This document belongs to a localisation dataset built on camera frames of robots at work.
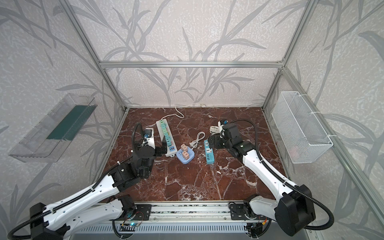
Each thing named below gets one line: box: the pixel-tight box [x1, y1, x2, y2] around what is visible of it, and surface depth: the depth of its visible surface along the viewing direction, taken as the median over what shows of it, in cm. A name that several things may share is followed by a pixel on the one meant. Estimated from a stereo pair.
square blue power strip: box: [176, 148, 187, 164], surface depth 93 cm
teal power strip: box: [204, 139, 215, 165], surface depth 93 cm
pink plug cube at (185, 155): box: [182, 150, 190, 160], surface depth 88 cm
